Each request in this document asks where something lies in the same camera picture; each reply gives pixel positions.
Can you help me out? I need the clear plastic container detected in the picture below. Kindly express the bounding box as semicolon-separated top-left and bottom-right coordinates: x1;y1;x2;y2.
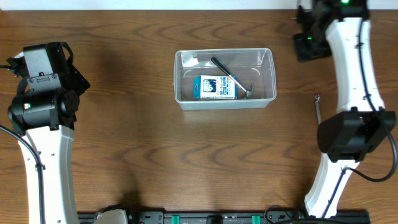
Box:
174;48;277;110

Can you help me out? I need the silver combination wrench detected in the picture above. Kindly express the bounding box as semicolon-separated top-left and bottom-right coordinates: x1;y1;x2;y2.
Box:
315;95;322;125

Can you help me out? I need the small black-handled hammer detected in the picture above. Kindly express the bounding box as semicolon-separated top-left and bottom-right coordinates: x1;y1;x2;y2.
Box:
211;57;254;100

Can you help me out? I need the white blue product box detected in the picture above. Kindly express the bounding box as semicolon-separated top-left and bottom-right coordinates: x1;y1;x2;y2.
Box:
193;75;238;100

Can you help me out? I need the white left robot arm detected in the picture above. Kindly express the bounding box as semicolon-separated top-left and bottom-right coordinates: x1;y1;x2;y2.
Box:
6;42;90;223

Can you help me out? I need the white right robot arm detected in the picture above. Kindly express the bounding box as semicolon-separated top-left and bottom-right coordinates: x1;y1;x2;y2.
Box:
294;0;397;222

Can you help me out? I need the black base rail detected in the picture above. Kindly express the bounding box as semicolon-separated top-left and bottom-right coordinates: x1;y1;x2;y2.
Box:
76;203;371;224

